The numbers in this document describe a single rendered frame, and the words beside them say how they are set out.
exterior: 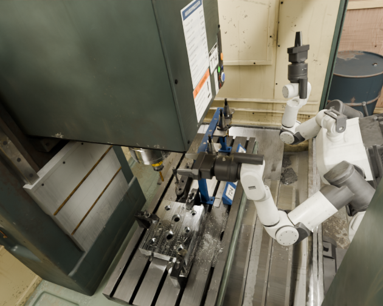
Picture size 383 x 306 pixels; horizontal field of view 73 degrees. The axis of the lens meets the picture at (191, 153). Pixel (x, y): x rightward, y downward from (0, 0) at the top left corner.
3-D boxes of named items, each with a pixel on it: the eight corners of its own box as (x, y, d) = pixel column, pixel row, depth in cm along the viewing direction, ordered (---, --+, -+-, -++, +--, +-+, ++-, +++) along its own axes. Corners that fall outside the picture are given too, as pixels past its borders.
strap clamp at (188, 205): (200, 201, 146) (197, 183, 136) (193, 220, 137) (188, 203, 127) (195, 200, 147) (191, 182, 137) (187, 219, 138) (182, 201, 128)
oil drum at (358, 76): (366, 124, 307) (391, 50, 249) (362, 157, 270) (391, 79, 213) (311, 116, 334) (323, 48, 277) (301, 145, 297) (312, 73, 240)
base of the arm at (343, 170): (350, 200, 99) (380, 186, 92) (351, 219, 89) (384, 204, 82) (323, 171, 100) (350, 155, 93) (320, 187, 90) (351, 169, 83)
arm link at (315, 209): (279, 232, 105) (326, 198, 99) (292, 255, 93) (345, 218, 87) (262, 215, 102) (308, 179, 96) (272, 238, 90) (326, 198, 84)
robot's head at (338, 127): (335, 125, 104) (335, 107, 100) (349, 133, 96) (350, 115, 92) (320, 129, 104) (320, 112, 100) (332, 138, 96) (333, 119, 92)
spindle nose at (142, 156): (137, 138, 104) (128, 113, 96) (176, 136, 101) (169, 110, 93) (127, 166, 92) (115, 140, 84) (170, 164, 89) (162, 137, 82)
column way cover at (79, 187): (132, 186, 163) (101, 118, 130) (87, 255, 131) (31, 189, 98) (125, 184, 165) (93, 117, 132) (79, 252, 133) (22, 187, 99)
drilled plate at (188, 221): (205, 212, 135) (203, 206, 131) (186, 265, 115) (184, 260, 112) (165, 204, 142) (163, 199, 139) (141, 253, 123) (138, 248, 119)
